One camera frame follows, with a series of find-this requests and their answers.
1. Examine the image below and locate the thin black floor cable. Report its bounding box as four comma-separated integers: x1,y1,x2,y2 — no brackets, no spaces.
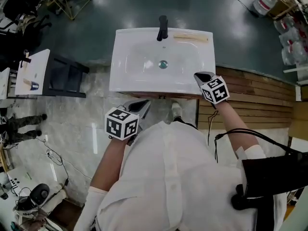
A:
35,137,92,186

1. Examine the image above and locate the person's right forearm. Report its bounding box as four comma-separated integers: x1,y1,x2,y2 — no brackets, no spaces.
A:
215,99,261,154

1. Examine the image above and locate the person's white shoe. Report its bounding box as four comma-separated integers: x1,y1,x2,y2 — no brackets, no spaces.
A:
171,101,183,120

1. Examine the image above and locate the wooden sink cabinet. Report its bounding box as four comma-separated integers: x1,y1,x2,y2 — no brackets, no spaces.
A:
117,91,201,100

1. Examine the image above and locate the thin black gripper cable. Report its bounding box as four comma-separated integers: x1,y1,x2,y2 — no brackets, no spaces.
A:
206,109,220,164

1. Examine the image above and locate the wrapped water bottle pack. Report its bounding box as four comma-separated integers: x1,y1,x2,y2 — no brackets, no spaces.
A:
252,0,278,17

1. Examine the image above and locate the black office chair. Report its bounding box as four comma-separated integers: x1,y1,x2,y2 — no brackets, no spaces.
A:
0,0,53,57

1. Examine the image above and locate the brown wooden crate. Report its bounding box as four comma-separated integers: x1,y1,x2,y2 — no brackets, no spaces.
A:
47,197,85,231

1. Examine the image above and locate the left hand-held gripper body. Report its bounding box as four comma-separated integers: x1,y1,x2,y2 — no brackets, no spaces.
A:
104,104,145,147

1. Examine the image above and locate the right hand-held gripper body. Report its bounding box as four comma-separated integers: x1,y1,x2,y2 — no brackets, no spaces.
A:
199,75,231,105

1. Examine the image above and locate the blue and tan roll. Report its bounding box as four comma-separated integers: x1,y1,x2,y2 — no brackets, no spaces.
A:
23,77,39,91

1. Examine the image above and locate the white ceramic sink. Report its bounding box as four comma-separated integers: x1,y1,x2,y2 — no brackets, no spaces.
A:
108,27,217,96

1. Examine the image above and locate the black shoulder bag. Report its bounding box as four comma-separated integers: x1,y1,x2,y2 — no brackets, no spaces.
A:
230,151,308,212

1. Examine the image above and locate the person's white shirt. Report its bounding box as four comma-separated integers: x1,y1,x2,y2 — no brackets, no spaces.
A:
73,120,289,231

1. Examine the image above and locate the yellow metal frame stand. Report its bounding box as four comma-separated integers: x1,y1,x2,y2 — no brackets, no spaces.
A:
46,0,93,22

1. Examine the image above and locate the brown and black brush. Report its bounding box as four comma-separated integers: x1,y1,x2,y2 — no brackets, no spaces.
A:
20,51,32,69

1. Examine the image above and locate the white side table black frame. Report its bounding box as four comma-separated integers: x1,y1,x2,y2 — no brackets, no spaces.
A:
14,48,90,99

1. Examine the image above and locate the brown cardboard box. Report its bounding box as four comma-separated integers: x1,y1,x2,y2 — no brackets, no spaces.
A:
266,0,299,19

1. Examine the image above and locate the white headset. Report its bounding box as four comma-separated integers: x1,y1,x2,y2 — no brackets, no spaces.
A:
13,195,41,217

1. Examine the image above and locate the black round device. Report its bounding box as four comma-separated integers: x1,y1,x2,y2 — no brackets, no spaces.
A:
29,183,51,206

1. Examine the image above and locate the person's left forearm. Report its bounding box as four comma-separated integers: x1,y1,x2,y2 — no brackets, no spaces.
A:
90,137,128,193

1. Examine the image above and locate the wooden slat pallet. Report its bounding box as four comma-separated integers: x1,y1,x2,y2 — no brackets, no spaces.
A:
196,64,297,130

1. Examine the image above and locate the black faucet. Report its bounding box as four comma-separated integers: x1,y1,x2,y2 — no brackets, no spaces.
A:
156,14,169,42

